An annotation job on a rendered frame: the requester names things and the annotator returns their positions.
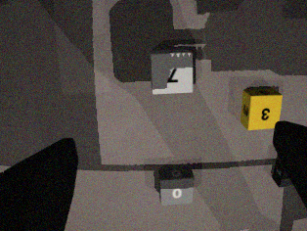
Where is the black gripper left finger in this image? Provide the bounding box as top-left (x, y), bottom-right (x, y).
top-left (0, 138), bottom-right (79, 231)

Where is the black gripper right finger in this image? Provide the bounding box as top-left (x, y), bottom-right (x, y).
top-left (273, 120), bottom-right (307, 209)

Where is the yellow block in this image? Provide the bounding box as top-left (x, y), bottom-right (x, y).
top-left (241, 88), bottom-right (283, 130)

